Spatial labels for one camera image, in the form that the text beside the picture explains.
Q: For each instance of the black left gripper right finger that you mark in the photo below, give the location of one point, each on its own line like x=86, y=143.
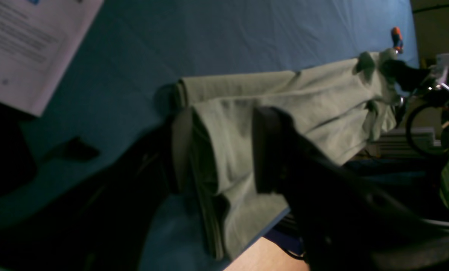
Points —
x=346, y=223

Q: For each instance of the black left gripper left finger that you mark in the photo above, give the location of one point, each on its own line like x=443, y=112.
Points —
x=102, y=223

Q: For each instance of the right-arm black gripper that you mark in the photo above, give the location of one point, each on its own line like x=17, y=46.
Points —
x=409, y=78

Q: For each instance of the green T-shirt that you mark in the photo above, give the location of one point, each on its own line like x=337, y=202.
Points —
x=239, y=127

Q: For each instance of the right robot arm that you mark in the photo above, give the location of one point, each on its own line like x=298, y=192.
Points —
x=425, y=117

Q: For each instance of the blue table cloth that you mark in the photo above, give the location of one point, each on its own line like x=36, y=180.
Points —
x=105, y=101

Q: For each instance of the white printed card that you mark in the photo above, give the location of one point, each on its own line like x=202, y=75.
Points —
x=38, y=40

